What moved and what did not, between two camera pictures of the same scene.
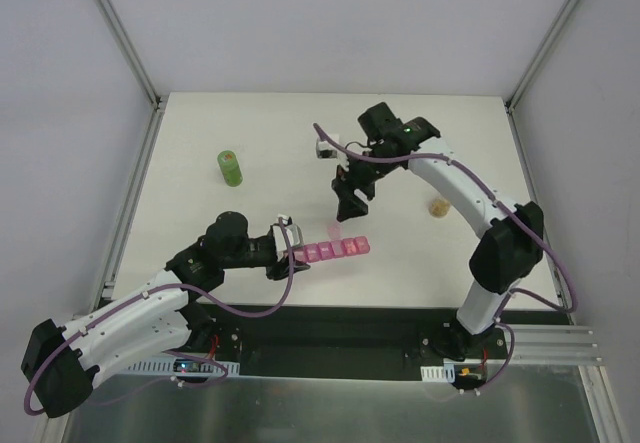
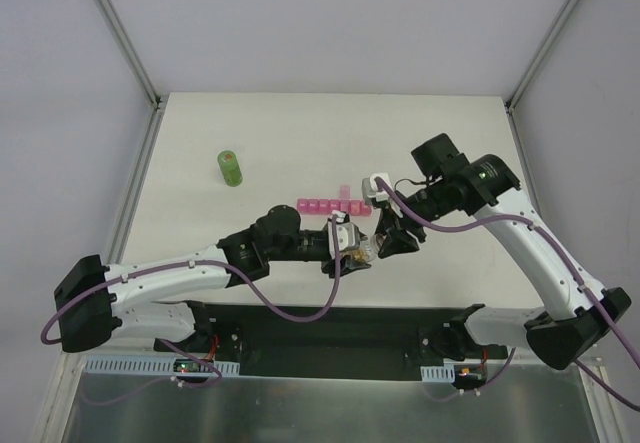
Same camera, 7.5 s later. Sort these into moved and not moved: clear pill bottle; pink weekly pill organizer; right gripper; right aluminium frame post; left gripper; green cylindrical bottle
Moved: left gripper; pink weekly pill organizer; right gripper; clear pill bottle
Not moved: green cylindrical bottle; right aluminium frame post
